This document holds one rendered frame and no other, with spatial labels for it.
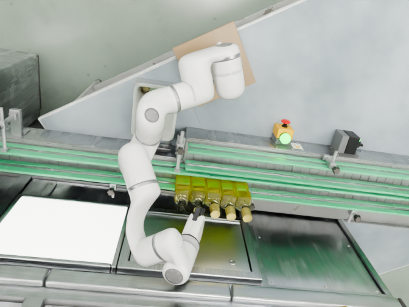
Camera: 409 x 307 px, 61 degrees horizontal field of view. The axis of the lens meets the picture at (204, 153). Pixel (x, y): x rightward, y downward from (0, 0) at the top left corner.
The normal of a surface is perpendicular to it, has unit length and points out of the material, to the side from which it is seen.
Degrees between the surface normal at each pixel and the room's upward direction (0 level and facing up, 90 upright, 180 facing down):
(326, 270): 90
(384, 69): 0
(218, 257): 90
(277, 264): 90
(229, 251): 90
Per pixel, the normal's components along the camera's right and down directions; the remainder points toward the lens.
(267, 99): 0.04, 0.43
